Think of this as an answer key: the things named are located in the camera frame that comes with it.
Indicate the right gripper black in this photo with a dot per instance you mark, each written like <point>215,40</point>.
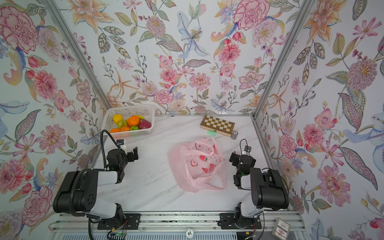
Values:
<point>236,160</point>

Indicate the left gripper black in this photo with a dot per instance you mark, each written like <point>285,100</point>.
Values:
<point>130,155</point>

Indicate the orange fruit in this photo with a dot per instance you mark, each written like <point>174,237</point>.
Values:
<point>115,130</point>
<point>133,121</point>
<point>125,129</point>

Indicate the yellow lemon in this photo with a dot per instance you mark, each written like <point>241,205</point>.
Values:
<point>117,118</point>

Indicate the red dragon fruit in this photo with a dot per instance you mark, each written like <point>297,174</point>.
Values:
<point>144,124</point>

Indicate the pink plastic bag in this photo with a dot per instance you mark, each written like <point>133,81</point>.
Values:
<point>198,165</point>

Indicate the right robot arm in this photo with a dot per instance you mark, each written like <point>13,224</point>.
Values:
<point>268,191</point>

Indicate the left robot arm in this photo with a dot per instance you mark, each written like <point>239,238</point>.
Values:
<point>77,195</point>

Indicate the white plastic basket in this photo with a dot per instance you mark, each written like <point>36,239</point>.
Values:
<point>147,111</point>

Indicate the wooden chessboard box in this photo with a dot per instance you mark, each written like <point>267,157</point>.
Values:
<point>217,125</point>

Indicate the green toy brick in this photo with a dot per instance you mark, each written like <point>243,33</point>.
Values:
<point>211,132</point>

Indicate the small card box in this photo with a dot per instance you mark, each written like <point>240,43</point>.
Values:
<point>281,229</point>

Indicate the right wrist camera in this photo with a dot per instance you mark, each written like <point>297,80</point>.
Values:
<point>247,150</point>

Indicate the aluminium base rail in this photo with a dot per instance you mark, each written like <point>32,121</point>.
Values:
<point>208,221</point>

